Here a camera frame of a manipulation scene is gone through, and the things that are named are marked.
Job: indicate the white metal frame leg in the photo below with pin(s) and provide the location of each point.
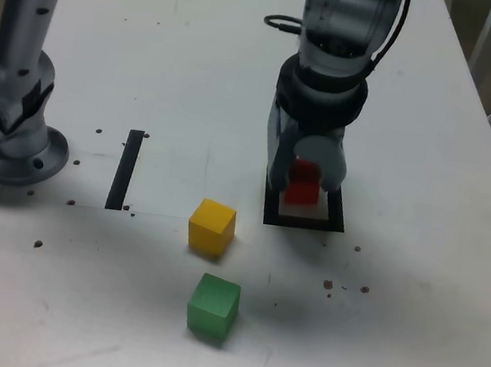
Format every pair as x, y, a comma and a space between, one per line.
488, 25

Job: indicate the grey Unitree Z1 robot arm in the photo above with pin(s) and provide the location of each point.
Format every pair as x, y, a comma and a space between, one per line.
26, 28

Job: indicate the yellow cube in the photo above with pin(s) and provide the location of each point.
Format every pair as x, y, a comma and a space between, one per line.
209, 231

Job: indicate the red cube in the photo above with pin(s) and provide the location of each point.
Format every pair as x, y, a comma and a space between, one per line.
300, 193

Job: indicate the black tape square outline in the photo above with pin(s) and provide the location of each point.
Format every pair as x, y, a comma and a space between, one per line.
336, 216

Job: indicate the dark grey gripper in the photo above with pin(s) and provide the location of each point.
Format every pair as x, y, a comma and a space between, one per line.
325, 130

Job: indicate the green cube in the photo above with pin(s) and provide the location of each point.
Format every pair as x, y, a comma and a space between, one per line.
211, 308

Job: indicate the black tape strip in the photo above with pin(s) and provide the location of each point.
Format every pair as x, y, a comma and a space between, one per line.
124, 167

